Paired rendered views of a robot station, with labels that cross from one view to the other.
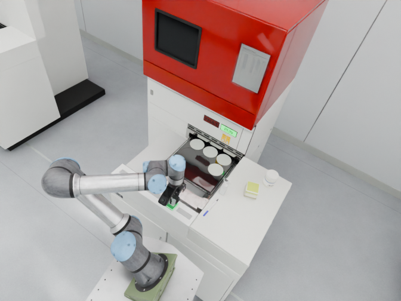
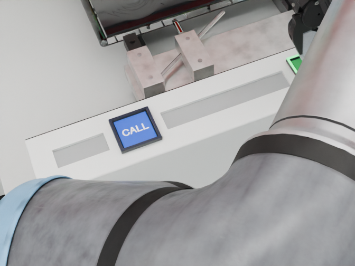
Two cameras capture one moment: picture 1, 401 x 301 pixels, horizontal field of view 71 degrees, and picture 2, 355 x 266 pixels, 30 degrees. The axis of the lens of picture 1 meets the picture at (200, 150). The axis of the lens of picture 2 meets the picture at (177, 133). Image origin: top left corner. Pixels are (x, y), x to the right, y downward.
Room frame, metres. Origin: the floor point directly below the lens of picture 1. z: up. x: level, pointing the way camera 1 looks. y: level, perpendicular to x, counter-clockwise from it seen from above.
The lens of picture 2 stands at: (0.48, 0.63, 1.66)
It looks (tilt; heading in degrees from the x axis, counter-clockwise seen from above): 54 degrees down; 319
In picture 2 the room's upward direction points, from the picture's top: 6 degrees counter-clockwise
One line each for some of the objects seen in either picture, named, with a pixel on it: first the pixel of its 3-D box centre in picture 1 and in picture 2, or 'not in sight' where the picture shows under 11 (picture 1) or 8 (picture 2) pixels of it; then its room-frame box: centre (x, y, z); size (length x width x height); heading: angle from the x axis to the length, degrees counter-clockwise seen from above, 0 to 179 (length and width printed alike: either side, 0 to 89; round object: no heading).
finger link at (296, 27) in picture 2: not in sight; (306, 25); (0.80, 0.12, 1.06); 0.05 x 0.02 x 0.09; 65
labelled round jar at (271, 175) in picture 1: (270, 178); not in sight; (1.06, -0.44, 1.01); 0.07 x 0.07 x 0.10
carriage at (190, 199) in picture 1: (179, 192); (239, 53); (0.94, 0.07, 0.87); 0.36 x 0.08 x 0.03; 65
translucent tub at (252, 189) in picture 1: (251, 190); not in sight; (0.96, -0.33, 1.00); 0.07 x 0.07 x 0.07; 85
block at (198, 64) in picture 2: not in sight; (194, 55); (0.98, 0.14, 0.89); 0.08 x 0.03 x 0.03; 155
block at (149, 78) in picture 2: not in sight; (145, 71); (1.01, 0.22, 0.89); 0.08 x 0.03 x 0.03; 155
